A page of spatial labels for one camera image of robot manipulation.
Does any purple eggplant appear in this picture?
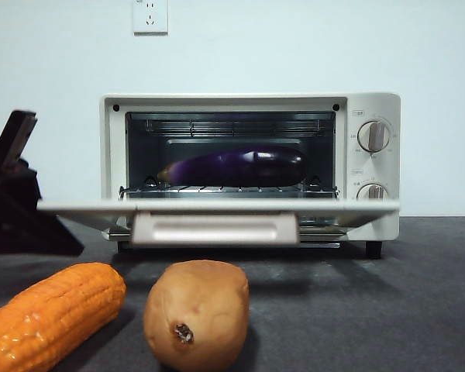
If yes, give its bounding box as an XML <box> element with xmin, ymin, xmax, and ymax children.
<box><xmin>157</xmin><ymin>146</ymin><xmax>307</xmax><ymax>189</ymax></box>

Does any glass oven door with handle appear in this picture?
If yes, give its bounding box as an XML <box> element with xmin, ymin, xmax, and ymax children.
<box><xmin>36</xmin><ymin>198</ymin><xmax>401</xmax><ymax>248</ymax></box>

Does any cream Toshiba toaster oven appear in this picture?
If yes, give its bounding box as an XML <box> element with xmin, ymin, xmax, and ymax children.
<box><xmin>99</xmin><ymin>91</ymin><xmax>401</xmax><ymax>260</ymax></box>

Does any cream oven knob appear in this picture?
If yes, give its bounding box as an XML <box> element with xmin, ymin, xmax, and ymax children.
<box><xmin>355</xmin><ymin>184</ymin><xmax>389</xmax><ymax>202</ymax></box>
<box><xmin>356</xmin><ymin>120</ymin><xmax>391</xmax><ymax>153</ymax></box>

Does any orange corn cob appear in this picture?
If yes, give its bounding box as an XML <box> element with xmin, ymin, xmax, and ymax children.
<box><xmin>0</xmin><ymin>262</ymin><xmax>127</xmax><ymax>372</ymax></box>

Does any brown potato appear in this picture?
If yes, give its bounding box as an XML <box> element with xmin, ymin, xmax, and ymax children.
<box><xmin>143</xmin><ymin>260</ymin><xmax>250</xmax><ymax>372</ymax></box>

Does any white wall socket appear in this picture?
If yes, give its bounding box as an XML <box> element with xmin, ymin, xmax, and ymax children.
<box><xmin>133</xmin><ymin>0</ymin><xmax>169</xmax><ymax>36</ymax></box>

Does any metal wire oven rack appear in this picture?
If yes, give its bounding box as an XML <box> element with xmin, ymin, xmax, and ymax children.
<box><xmin>119</xmin><ymin>176</ymin><xmax>339</xmax><ymax>195</ymax></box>

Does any oven heater wire guard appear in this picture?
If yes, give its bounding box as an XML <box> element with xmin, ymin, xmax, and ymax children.
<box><xmin>146</xmin><ymin>119</ymin><xmax>319</xmax><ymax>136</ymax></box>

